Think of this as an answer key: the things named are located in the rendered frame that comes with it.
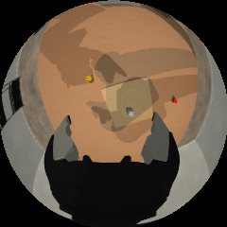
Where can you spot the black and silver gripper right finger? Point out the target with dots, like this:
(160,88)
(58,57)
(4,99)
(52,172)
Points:
(161,152)

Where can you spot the red die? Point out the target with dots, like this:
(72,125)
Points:
(174,100)

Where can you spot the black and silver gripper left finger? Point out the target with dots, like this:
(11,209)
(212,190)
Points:
(60,150)

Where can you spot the tan square mat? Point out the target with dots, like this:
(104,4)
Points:
(130,95)

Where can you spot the yellow die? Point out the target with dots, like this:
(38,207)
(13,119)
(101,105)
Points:
(89,78)

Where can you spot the white die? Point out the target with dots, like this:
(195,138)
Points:
(130,112)

